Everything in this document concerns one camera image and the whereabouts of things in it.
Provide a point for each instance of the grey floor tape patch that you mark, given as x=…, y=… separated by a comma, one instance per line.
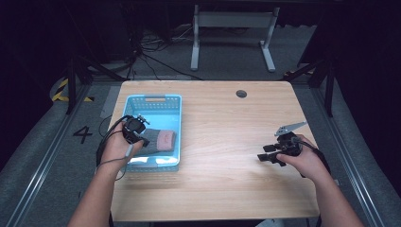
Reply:
x=109, y=102

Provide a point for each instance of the person's left hand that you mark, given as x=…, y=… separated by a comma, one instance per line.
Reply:
x=115, y=151

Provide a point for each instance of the grey glove with pink cuff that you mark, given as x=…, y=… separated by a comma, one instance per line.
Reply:
x=159, y=140

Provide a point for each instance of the white metal desk frame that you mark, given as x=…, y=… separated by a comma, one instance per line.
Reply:
x=233, y=19

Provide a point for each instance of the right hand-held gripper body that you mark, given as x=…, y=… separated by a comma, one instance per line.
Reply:
x=290, y=145

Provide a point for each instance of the black metal stand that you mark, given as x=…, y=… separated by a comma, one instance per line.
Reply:
x=329, y=88
x=72, y=85

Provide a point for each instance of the person's right hand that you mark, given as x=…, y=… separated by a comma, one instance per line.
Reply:
x=307, y=164

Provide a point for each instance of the grey metal floor rail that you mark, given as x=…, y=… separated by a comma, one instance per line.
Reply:
x=346, y=164
x=44, y=164

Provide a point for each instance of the light blue plastic basket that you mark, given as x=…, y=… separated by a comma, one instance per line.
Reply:
x=171, y=113

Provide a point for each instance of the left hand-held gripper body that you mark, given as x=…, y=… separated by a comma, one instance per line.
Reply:
x=134, y=126

